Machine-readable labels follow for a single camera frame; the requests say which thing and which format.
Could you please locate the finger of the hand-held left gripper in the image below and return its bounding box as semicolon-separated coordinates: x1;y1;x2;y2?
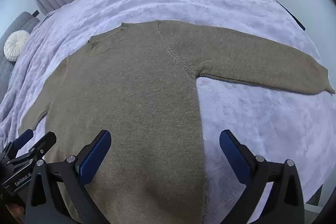
3;129;34;159
8;132;57;166

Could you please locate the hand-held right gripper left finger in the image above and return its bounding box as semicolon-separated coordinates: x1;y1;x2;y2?
25;130;112;224

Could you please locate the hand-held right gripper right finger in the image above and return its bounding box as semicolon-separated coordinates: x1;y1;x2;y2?
220;130;305;224

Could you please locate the olive green towel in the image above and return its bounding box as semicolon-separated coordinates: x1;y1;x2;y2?
18;20;336;224

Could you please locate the white round cushion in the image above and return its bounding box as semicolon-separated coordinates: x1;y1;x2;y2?
4;30;30;62

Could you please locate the grey quilted headboard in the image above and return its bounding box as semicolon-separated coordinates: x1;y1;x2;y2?
0;11;40;101

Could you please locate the lavender plush blanket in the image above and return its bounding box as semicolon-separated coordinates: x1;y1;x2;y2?
0;0;330;224

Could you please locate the black bed frame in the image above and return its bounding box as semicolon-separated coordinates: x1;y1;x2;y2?
276;0;306;31

